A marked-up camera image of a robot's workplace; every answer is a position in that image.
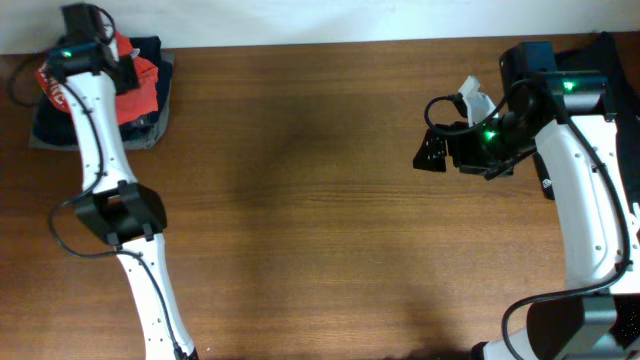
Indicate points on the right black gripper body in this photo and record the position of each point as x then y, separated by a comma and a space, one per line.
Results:
489, 149

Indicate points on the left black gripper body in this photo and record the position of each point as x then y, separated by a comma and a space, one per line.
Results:
127, 79

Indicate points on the red polo shirt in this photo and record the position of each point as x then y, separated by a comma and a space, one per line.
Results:
129, 106

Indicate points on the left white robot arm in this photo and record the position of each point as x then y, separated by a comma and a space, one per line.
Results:
128, 217

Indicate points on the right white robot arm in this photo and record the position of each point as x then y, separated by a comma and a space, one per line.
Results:
567, 119

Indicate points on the folded grey garment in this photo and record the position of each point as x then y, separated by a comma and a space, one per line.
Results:
155, 137

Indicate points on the folded navy blue garment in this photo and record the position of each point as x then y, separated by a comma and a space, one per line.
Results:
150, 115

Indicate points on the black printed t-shirt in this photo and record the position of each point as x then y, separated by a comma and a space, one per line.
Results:
602, 55

